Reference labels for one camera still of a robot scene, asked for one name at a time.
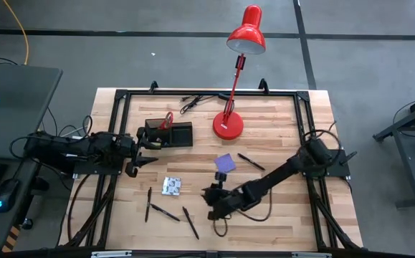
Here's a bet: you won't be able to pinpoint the purple sticky note pad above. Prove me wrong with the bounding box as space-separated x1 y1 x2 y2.
214 153 237 174

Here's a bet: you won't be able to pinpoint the grey desk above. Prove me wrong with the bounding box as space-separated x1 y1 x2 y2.
0 63 64 252

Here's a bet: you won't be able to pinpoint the red grey scissors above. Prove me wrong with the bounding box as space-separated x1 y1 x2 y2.
158 111 175 130

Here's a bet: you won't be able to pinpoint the yellow cable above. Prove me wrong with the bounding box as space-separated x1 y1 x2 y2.
1 0 29 66

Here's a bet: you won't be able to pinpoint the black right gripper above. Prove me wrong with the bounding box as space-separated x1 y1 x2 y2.
201 171 239 220

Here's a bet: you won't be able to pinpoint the silver metal bracket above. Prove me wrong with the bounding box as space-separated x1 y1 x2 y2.
90 250 133 258
292 252 332 258

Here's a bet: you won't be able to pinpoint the black pen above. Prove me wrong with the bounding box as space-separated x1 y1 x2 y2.
150 203 181 222
237 153 267 172
181 206 200 241
144 186 153 224

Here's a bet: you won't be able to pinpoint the black mesh desk organizer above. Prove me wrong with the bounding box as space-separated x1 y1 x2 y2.
144 119 194 148

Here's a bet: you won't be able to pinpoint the black metal stand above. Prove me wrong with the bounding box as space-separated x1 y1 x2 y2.
371 89 415 209

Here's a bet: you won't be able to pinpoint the black aluminium table frame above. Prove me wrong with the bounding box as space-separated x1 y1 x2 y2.
58 88 364 252

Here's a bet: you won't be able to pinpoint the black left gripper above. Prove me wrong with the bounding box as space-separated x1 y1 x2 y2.
119 127 162 178

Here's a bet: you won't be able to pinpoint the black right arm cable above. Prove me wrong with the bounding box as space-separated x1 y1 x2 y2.
212 188 273 238

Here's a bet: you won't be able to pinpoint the black computer mouse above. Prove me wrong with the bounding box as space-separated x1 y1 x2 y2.
0 178 21 214

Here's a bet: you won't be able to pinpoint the red desk lamp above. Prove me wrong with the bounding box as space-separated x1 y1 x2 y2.
212 4 267 141

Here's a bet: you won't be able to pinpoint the black lamp power cable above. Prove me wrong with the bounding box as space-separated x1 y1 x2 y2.
179 93 229 115

